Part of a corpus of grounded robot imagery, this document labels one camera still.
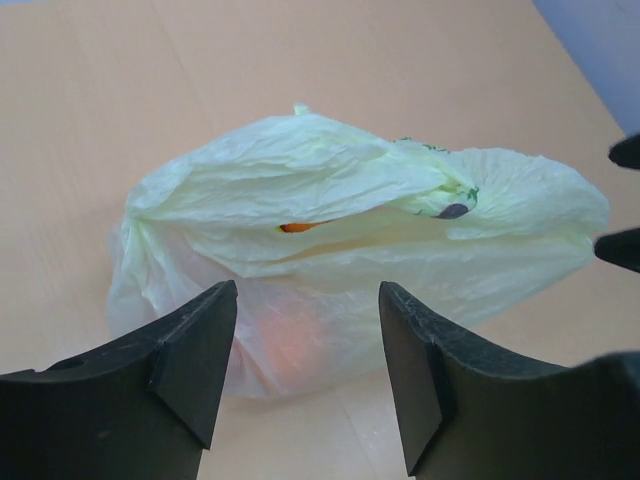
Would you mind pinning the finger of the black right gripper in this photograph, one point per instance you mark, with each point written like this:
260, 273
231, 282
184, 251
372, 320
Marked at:
626, 153
621, 249

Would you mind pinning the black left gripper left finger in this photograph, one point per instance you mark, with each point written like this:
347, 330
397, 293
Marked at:
143, 406

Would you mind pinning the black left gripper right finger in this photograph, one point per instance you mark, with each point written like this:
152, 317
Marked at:
470, 409

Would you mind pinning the light green plastic bag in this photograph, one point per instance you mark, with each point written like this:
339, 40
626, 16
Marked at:
470, 232

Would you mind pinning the orange fruit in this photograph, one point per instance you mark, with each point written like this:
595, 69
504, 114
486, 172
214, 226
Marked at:
293, 228

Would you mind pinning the pink peach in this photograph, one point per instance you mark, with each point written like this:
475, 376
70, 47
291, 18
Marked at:
284, 347

